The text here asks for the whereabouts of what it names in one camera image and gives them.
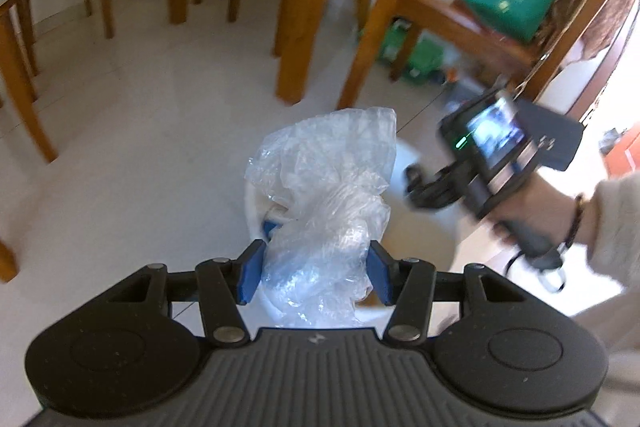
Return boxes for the wooden dining table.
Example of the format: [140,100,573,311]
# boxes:
[167,0,349,104]

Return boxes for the orange box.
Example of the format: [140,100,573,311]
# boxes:
[602,126,640,178]

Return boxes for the clear plastic bag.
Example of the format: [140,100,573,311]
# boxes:
[243,106,399,329]

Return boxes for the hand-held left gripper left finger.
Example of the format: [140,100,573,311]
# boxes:
[106,239,266,349]

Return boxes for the dark beaded bracelet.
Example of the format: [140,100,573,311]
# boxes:
[569,192,589,249]

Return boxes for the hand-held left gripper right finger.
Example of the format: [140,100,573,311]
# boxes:
[368,240,534,349]

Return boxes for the white plastic waste bin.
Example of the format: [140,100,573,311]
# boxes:
[244,137,459,329]

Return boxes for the person's light trousers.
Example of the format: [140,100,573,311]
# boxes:
[570,279,640,427]

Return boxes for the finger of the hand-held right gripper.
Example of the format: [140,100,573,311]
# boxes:
[403,163,454,210]

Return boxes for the person's right hand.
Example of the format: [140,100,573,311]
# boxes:
[492,179,579,251]

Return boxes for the green package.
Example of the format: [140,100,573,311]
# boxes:
[379,21,452,84]

